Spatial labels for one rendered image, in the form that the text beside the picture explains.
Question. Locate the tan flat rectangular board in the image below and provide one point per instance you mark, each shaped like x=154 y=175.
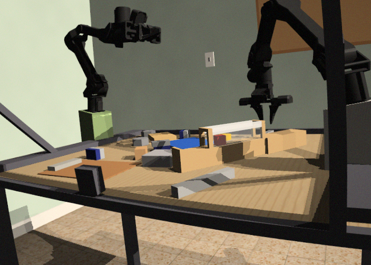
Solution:
x=162 y=136

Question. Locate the blue rectangular slab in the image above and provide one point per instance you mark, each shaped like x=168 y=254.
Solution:
x=185 y=143

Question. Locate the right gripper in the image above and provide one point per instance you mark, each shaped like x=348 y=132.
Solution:
x=283 y=99

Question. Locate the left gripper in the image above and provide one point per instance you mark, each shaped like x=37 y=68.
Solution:
x=140 y=32

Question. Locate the small tan wooden block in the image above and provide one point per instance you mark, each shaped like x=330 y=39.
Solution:
x=139 y=151

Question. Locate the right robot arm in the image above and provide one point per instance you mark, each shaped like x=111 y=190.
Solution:
x=261 y=53

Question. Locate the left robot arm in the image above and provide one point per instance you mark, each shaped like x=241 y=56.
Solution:
x=96 y=83

